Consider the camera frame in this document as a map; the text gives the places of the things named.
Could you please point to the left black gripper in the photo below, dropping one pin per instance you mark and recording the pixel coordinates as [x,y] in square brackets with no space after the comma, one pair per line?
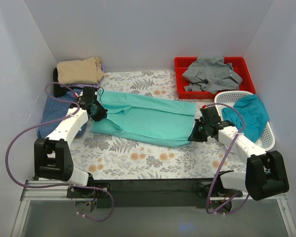
[98,112]

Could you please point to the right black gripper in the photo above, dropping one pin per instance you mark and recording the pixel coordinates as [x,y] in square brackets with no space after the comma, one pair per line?
[196,132]

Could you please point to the mint green t shirt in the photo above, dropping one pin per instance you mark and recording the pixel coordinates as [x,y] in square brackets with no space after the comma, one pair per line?
[146,119]

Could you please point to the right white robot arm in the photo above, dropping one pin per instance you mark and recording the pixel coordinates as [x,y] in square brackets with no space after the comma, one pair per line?
[265,174]

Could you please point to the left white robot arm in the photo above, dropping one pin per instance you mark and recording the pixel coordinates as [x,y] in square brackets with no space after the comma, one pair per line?
[52,154]

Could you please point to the folded beige shirt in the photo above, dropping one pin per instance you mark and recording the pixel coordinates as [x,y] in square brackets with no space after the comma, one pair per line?
[87,71]

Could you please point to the white plastic basket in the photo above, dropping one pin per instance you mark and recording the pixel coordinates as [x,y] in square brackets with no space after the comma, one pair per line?
[228,99]

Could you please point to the folded black garment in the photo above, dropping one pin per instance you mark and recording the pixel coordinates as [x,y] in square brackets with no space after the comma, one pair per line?
[58,89]

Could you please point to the blue checkered shirt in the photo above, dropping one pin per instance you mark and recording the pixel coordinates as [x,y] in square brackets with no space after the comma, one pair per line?
[55,110]

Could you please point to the floral patterned table mat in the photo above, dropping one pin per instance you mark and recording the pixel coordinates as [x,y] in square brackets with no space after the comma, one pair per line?
[108,157]

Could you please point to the teal blue t shirt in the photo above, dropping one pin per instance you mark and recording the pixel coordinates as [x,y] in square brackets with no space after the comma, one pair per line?
[252,110]

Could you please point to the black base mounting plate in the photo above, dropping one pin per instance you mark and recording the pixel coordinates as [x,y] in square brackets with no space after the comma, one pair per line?
[157,192]

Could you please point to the grey polo shirt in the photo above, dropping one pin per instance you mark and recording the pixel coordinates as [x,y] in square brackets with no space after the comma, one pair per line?
[211,74]

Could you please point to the red plastic tray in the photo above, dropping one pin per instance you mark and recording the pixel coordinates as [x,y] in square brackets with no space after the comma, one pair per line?
[182,63]

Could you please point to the aluminium frame rail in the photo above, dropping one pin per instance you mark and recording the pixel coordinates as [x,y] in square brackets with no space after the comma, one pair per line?
[48,213]

